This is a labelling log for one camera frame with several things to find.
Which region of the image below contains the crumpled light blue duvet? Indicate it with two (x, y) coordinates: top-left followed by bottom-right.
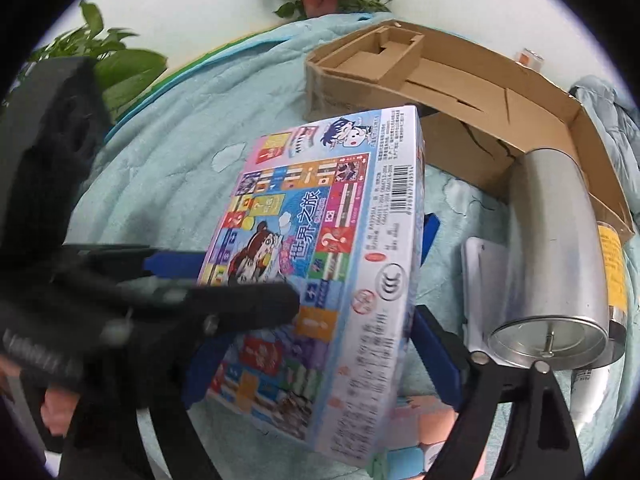
(570, 75), (639, 217)

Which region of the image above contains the colourful board game box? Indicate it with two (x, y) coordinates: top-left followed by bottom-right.
(198, 105), (424, 466)

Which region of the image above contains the yellow label clear jar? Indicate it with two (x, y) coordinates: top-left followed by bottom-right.
(592, 221), (628, 367)

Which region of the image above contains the large leaf plant left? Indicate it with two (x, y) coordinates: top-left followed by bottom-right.
(15, 0), (167, 119)

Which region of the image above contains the narrow cardboard insert tray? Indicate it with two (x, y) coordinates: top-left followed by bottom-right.
(318, 26), (424, 90)

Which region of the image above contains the silver metal canister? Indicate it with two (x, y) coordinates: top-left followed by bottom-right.
(486, 148), (608, 370)

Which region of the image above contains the large shallow cardboard box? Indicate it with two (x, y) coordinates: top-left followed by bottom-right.
(305, 20), (634, 240)

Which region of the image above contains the green mat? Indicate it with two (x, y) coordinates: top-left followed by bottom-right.
(157, 26), (274, 82)

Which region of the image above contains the white spray bottle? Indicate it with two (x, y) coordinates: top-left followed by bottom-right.
(570, 365), (611, 436)

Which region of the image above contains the person's left hand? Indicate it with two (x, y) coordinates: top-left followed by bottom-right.
(1, 356), (80, 438)

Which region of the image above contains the blue metal stapler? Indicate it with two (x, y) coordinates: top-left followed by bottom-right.
(421, 214), (440, 263)

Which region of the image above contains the pastel rubik's cube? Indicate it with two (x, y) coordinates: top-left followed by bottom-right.
(367, 396), (458, 479)

